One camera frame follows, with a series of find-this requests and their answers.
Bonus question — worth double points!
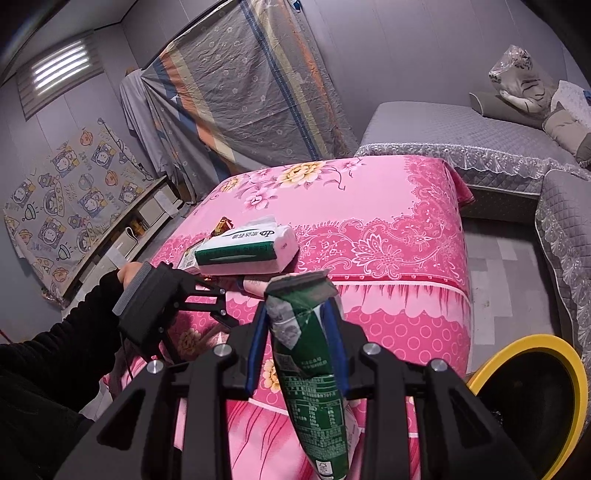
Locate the striped grey floral cloth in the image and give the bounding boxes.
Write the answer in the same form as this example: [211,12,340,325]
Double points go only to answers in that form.
[141,0,358,185]

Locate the grey beige cushion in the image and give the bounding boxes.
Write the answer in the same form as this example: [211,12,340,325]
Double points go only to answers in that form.
[542,104,591,167]

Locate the white green flat box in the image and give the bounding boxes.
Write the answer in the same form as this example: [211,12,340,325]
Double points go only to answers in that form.
[177,237,209,272]

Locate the grey quilted sofa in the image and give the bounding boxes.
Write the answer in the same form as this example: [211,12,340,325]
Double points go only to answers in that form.
[355,99,591,384]

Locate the person's left forearm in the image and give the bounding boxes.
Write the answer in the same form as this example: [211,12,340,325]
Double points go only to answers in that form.
[0,269,127,416]

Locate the green white tissue pack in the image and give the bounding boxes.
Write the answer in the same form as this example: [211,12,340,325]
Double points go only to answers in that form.
[194,216,300,278]

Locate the low white shelf unit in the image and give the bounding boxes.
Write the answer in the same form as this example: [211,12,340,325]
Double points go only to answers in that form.
[62,178,185,296]

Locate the window blind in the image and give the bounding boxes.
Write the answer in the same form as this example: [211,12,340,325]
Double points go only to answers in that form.
[17,37,105,121]

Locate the plain grey cloth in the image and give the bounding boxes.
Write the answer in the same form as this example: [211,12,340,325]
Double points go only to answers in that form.
[119,69,171,176]

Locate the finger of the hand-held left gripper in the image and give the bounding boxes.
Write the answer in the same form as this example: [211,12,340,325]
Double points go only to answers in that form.
[178,271,247,296]
[173,295,241,330]

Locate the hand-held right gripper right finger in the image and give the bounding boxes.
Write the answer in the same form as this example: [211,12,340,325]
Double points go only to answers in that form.
[321,298,539,480]

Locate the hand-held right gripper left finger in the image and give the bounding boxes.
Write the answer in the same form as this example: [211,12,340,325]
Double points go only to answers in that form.
[55,302,278,480]

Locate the white patterned cushion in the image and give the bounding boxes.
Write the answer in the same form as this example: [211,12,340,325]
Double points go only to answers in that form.
[551,79,591,116]

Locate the cartoon print cloth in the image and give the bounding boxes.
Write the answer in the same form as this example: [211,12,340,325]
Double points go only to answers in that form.
[2,117,155,308]

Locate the pink floral bedsheet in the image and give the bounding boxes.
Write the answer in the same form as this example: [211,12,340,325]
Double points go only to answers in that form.
[102,154,476,480]

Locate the plastic wrapped tiger plush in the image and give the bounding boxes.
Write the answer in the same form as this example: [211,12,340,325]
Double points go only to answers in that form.
[488,45,561,114]

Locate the grey bolster pillow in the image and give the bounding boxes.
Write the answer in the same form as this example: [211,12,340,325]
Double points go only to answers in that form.
[469,91,546,130]

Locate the person's left hand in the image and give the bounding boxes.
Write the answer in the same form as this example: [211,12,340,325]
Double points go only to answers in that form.
[117,261,153,287]

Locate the torn pink paper box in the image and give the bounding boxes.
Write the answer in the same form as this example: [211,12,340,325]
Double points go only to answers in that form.
[238,275,278,298]

